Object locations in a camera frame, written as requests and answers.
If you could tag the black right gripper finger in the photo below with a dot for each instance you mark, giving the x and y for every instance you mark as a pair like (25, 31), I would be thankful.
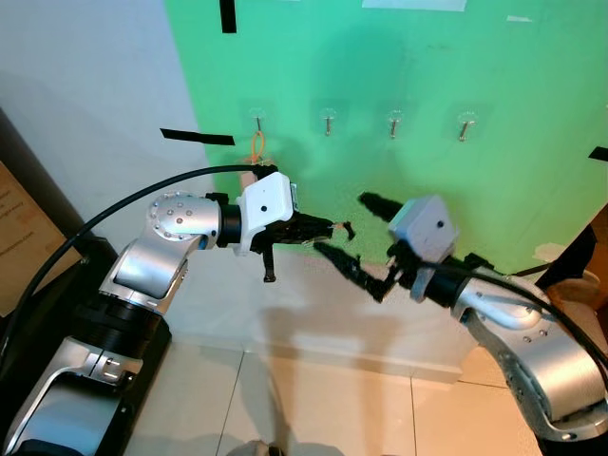
(380, 205)
(356, 269)

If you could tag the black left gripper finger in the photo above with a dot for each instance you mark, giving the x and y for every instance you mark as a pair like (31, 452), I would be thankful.
(318, 225)
(315, 237)

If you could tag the keys with orange loop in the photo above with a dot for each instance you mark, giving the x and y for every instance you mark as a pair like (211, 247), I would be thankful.
(253, 142)

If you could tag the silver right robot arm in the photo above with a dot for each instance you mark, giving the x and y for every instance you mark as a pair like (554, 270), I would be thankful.
(532, 361)

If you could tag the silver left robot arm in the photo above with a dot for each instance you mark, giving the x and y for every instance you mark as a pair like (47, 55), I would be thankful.
(142, 261)

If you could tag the clear adhesive metal hook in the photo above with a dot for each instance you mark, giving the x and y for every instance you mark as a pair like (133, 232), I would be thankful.
(394, 123)
(465, 126)
(257, 120)
(328, 122)

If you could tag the black tape strip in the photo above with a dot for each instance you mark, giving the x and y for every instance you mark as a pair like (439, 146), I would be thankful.
(198, 137)
(599, 153)
(228, 15)

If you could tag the small white tape piece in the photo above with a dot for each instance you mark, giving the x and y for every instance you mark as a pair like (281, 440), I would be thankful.
(548, 252)
(520, 18)

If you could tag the black cloth sheet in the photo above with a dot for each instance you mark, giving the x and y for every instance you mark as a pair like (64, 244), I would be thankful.
(573, 255)

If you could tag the open brown cardboard box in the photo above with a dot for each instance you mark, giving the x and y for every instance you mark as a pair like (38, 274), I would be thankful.
(597, 242)

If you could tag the black robot torso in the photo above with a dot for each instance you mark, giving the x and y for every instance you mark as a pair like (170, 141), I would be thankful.
(57, 280)

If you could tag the printed brown cardboard box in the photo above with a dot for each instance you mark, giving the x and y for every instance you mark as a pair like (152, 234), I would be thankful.
(24, 237)

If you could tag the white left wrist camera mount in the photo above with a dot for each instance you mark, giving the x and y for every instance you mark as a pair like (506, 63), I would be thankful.
(264, 211)

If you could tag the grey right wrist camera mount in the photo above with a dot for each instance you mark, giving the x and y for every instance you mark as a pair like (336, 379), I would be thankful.
(426, 228)

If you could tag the green wall sheet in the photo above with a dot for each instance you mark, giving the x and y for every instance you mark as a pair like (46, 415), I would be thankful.
(427, 76)

